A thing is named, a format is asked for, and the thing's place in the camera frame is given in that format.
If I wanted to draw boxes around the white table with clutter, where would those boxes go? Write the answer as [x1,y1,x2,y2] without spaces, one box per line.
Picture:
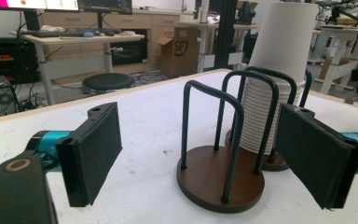
[180,21,260,74]

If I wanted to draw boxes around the wooden desk with white legs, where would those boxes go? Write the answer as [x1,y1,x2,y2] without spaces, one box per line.
[10,29,145,106]

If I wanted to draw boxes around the dark computer monitor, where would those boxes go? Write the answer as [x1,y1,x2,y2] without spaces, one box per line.
[77,0,133,16]

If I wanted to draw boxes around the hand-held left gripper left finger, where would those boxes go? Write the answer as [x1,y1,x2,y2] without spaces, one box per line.
[27,102,123,208]

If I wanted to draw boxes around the black computer tower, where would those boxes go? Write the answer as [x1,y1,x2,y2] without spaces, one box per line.
[0,76,21,120]

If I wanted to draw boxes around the light wooden cabinet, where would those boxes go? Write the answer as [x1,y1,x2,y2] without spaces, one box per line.
[41,12,181,85]

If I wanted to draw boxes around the stack of white paper cups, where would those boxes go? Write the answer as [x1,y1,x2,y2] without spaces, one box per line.
[240,2,320,156]

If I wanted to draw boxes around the open cardboard box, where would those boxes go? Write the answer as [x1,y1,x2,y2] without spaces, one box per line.
[155,27,201,78]

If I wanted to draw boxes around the round black stool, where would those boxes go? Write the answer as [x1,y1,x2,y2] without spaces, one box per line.
[82,73,135,95]

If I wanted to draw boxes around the bright computer monitor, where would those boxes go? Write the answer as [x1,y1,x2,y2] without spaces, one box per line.
[0,0,80,12]

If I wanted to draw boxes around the black metal post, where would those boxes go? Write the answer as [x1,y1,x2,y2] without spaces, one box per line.
[213,0,239,70]

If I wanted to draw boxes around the white workbench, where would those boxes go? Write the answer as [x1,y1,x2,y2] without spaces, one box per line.
[310,24,358,96]

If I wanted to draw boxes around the black keyboard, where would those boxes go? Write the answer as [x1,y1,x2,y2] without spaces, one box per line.
[32,27,123,38]

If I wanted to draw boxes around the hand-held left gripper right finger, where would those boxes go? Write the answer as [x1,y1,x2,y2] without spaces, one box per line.
[274,104,358,210]

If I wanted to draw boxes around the wire cup holder wooden base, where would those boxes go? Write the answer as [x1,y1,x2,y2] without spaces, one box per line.
[176,79,266,215]
[225,65,313,172]

